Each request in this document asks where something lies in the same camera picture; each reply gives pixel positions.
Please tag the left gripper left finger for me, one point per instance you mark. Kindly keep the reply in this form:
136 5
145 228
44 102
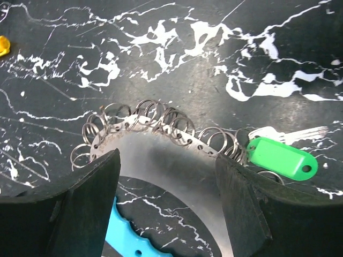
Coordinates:
68 217

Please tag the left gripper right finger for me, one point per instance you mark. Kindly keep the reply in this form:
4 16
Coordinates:
265 218

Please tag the blue organizer handle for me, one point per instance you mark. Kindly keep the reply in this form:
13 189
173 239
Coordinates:
122 238

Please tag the metal key organizer with rings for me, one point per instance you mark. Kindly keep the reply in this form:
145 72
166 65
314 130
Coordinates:
167 188

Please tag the green tagged key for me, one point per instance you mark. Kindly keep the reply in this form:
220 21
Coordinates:
273 151

